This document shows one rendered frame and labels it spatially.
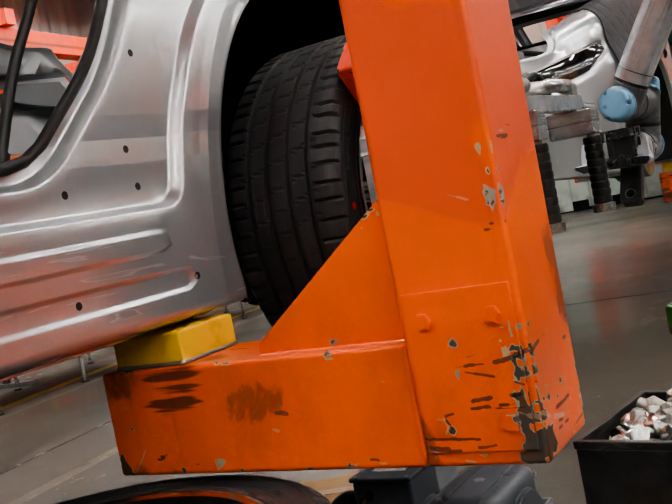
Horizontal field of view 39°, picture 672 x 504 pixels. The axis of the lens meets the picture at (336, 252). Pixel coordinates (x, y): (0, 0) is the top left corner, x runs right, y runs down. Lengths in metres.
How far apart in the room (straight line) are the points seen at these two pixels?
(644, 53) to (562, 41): 2.26
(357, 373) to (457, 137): 0.33
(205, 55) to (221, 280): 0.36
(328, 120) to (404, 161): 0.47
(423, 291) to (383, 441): 0.21
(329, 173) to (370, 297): 0.40
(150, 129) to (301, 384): 0.45
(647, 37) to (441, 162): 1.04
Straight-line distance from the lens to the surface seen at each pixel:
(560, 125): 1.90
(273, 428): 1.32
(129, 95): 1.44
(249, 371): 1.32
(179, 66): 1.53
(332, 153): 1.58
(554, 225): 1.57
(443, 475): 1.95
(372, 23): 1.17
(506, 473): 1.54
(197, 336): 1.43
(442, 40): 1.13
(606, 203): 1.90
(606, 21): 4.48
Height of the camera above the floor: 0.87
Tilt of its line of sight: 3 degrees down
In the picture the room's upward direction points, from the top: 11 degrees counter-clockwise
